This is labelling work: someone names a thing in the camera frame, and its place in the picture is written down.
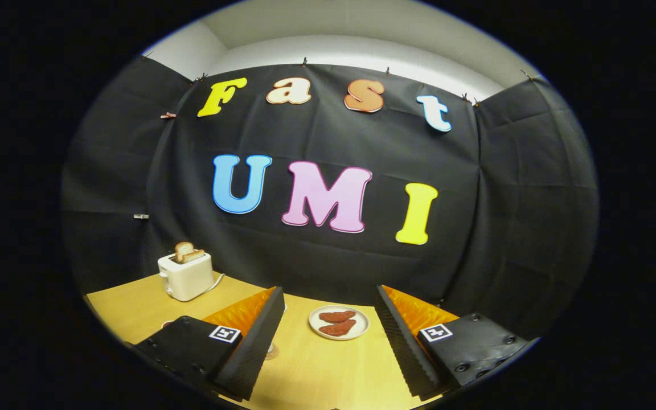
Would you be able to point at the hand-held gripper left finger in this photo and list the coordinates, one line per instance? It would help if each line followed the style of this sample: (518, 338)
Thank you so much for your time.
(254, 347)

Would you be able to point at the white round plate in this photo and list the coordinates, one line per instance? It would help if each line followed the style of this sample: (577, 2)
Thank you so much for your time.
(362, 323)

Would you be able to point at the red meat slice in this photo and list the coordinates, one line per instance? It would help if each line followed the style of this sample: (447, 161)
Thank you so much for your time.
(338, 328)
(336, 316)

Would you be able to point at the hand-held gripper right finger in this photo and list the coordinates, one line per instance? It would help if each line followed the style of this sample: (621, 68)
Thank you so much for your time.
(402, 347)

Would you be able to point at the black backdrop cloth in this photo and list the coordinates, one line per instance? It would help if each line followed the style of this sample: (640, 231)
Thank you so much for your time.
(316, 267)

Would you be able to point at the wooden table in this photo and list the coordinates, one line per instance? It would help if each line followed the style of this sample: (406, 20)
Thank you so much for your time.
(316, 370)

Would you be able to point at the white toaster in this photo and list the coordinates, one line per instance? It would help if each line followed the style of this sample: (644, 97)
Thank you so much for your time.
(188, 279)

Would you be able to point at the toast slices in toaster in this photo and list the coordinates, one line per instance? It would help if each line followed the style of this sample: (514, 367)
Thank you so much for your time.
(184, 250)

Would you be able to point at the round cork coaster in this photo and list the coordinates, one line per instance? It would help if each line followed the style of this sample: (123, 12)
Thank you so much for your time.
(272, 354)

